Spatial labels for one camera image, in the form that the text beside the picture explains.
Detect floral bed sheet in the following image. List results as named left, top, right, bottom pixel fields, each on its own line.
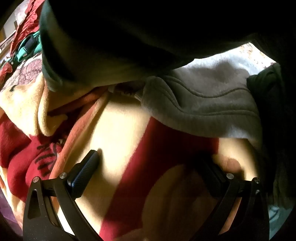
left=239, top=43, right=277, bottom=66

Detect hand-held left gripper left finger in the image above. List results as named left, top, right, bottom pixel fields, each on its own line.
left=23, top=150, right=100, bottom=241

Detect red garment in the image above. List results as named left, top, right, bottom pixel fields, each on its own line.
left=0, top=0, right=45, bottom=79

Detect teal garment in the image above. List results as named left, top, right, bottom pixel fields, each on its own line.
left=13, top=31, right=44, bottom=62

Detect dark green puffer jacket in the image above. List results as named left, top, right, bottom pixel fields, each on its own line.
left=39, top=0, right=294, bottom=195

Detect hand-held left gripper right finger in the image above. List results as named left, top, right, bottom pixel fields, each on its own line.
left=199, top=160, right=270, bottom=241

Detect red and yellow printed blanket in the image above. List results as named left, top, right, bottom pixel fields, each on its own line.
left=0, top=52, right=264, bottom=241

